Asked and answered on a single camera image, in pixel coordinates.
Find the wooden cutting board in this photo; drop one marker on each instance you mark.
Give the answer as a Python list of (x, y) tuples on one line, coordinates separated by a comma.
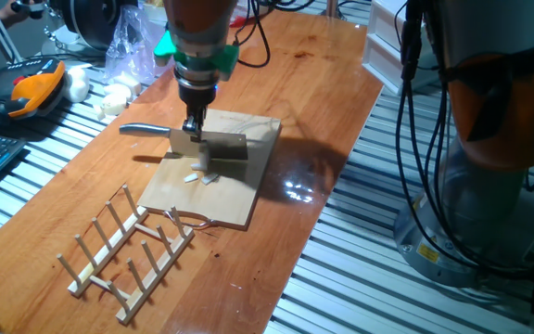
[(230, 199)]

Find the white red-printed plastic bag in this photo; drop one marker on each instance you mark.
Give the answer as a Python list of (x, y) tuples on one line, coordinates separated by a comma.
[(260, 7)]

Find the large white radish lump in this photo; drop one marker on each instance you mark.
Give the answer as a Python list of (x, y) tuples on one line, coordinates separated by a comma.
[(77, 86)]

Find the black round device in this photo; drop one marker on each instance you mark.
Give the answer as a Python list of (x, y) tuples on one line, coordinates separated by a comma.
[(91, 23)]

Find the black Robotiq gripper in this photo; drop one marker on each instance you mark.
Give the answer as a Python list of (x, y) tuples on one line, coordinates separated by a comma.
[(197, 97)]

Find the person's hand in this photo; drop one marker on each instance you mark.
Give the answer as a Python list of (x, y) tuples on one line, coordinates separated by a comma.
[(12, 11)]

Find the white drawer box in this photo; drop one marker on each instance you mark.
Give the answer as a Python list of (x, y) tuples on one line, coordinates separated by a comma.
[(380, 55)]

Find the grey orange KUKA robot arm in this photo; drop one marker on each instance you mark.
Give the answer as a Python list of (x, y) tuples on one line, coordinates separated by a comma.
[(480, 28)]

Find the wooden peg dish rack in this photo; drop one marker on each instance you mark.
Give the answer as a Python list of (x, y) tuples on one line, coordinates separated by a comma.
[(105, 254)]

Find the clear plastic bag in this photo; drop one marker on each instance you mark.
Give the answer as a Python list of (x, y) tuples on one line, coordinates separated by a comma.
[(130, 51)]

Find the steel cleaver knife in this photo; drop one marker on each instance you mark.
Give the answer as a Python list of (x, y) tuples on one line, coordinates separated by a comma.
[(225, 146)]

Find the black handheld device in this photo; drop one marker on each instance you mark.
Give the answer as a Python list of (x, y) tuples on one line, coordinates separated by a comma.
[(33, 5)]

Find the orange black teach pendant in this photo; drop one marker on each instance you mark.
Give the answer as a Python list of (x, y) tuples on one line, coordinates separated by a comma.
[(35, 90)]

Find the spare white radish piece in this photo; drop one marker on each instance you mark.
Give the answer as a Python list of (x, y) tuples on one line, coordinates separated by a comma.
[(130, 84), (114, 105), (116, 91)]

